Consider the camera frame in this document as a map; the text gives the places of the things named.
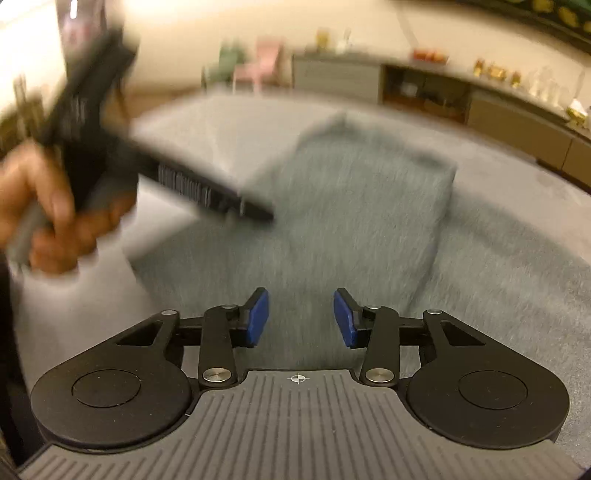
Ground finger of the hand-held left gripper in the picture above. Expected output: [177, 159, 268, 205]
[231, 191, 276, 228]

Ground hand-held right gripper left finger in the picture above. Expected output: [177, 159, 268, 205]
[115, 287, 270, 387]

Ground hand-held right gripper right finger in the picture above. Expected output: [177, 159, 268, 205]
[333, 287, 485, 387]

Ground grey sweatpants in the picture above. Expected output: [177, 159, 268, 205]
[127, 113, 459, 370]

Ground person's left hand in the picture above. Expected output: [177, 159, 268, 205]
[0, 138, 136, 276]

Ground green plastic chair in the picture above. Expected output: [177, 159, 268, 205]
[201, 44, 245, 88]

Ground pink plastic chair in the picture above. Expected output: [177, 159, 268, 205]
[232, 41, 283, 91]

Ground red fruit plate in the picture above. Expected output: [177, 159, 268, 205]
[411, 47, 451, 64]

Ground long grey brown sideboard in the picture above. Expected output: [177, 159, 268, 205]
[291, 48, 591, 186]

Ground cluster of clear glasses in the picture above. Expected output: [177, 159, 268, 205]
[526, 67, 562, 105]

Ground gold tissue box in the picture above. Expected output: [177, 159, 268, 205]
[566, 99, 590, 130]

